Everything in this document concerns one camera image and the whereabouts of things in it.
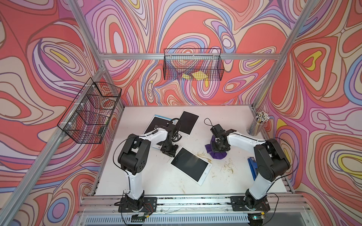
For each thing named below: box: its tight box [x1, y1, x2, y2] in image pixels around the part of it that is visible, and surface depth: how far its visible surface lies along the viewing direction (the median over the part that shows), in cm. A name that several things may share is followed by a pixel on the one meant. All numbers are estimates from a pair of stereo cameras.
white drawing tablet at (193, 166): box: [168, 146, 213, 186], surface depth 89 cm
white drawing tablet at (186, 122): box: [175, 110, 200, 136], surface depth 114 cm
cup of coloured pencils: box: [246, 111, 271, 137], surface depth 93 cm
